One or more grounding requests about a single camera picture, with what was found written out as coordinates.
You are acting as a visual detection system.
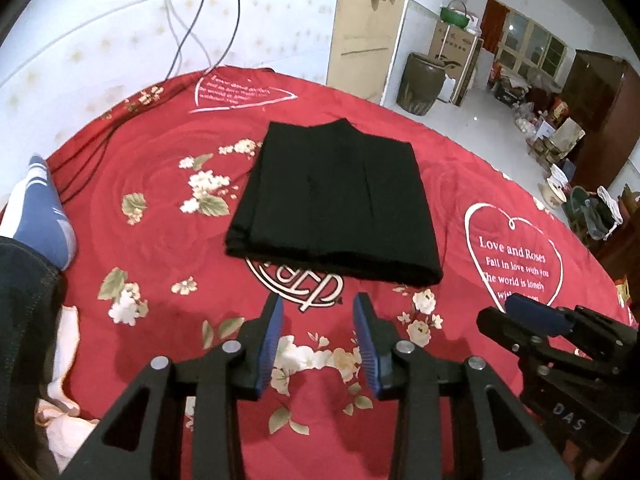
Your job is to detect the green plastic basket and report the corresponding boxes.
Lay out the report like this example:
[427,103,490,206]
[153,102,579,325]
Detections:
[439,0,471,30]

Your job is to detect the person's leg dark jeans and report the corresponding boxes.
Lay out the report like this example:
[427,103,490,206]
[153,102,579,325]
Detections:
[0,237,66,463]

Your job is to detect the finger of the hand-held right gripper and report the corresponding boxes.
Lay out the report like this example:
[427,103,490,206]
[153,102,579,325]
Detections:
[476,293,574,362]
[571,304,640,367]

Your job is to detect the red curtain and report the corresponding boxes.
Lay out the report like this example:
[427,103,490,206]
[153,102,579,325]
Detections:
[481,0,511,53]

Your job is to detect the grey cable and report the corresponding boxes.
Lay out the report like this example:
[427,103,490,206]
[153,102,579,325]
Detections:
[164,0,213,69]

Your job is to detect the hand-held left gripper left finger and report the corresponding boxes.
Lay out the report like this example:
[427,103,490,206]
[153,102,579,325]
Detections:
[60,292,286,480]

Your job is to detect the floral enamel basin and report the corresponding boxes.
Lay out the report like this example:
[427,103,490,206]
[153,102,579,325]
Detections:
[537,180,568,209]

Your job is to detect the red floral printed blanket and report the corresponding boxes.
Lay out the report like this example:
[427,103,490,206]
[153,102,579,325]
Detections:
[0,67,640,480]

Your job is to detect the brown wooden cabinet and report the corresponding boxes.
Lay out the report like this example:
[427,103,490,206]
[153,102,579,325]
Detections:
[560,49,640,191]

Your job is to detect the white cloth orange trim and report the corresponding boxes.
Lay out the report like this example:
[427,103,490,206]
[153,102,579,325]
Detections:
[37,305,101,473]

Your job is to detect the black pants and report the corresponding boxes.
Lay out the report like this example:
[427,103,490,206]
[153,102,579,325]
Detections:
[223,118,445,286]

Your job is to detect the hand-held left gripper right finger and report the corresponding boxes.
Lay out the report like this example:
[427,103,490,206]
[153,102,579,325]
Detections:
[351,294,577,480]

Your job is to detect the dark ceramic jar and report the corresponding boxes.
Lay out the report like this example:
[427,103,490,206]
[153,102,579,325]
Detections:
[397,52,446,117]

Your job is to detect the pile of household clutter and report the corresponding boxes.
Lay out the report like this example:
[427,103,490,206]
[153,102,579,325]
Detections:
[487,62,588,163]

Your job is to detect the wooden framed window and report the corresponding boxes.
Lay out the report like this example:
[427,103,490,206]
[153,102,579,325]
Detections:
[497,10,568,81]

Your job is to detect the flattened cardboard sheet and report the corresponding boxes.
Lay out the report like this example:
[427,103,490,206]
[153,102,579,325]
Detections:
[326,0,411,106]

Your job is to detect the person's foot blue sock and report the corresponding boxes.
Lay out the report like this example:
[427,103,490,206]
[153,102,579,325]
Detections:
[0,155,77,271]

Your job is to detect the brown cardboard box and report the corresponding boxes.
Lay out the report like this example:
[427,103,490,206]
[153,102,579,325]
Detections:
[429,20,483,106]

